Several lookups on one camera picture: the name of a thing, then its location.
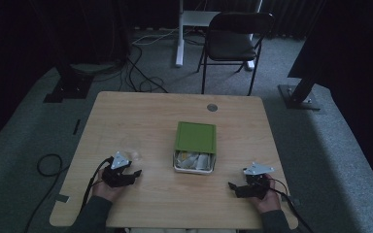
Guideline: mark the grey table grommet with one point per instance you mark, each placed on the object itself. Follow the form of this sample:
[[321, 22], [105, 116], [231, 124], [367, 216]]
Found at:
[[212, 107]]

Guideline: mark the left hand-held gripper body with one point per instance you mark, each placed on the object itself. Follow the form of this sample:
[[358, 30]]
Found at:
[[116, 178]]

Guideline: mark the person's right hand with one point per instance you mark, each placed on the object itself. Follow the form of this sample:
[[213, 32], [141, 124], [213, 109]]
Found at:
[[270, 202]]

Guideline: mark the white box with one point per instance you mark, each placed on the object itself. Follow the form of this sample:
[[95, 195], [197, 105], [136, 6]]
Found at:
[[178, 168]]

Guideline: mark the white packets in box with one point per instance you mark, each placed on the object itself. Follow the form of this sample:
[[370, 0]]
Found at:
[[194, 160]]

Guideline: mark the black folding chair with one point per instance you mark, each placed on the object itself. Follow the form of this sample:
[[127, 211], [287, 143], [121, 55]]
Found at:
[[231, 45]]

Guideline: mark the black tape strip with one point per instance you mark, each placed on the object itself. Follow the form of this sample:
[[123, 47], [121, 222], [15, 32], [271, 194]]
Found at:
[[76, 126]]

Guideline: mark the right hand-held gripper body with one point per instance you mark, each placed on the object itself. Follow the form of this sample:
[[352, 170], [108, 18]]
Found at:
[[254, 189]]

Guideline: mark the grey tape piece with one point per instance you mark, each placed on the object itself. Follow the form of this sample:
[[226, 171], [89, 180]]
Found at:
[[62, 198]]

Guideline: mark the green box lid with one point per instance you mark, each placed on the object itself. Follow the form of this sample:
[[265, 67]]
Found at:
[[195, 137]]

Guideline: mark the person's left hand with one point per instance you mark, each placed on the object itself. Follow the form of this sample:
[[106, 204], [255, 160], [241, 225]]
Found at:
[[105, 191]]

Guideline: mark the clear plastic piece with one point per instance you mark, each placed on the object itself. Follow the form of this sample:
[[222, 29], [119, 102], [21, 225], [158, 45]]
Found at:
[[134, 155]]

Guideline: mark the white desk frame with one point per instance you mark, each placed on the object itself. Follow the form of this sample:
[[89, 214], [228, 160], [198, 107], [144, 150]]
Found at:
[[180, 42]]

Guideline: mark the black metal stand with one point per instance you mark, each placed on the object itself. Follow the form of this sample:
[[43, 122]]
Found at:
[[299, 95], [69, 87]]

